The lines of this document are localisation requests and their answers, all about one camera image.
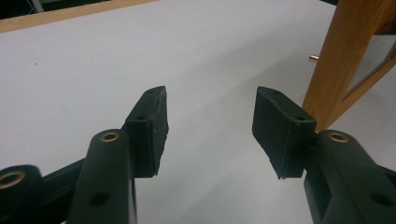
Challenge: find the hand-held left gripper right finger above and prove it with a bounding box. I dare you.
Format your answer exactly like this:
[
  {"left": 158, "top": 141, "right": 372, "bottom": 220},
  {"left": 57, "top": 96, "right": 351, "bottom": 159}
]
[{"left": 251, "top": 86, "right": 318, "bottom": 180}]

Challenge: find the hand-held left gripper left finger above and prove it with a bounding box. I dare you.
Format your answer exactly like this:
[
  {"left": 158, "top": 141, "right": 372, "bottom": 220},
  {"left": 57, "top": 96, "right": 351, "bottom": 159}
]
[{"left": 121, "top": 85, "right": 170, "bottom": 179}]

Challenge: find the wooden rack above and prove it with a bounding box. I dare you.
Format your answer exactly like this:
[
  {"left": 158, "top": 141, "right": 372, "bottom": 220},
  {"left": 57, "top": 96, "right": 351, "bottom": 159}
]
[{"left": 301, "top": 0, "right": 396, "bottom": 133}]

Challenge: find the metal stand pole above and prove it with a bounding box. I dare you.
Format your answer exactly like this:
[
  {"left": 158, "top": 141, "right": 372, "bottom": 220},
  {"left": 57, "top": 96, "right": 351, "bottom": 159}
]
[{"left": 31, "top": 0, "right": 45, "bottom": 13}]

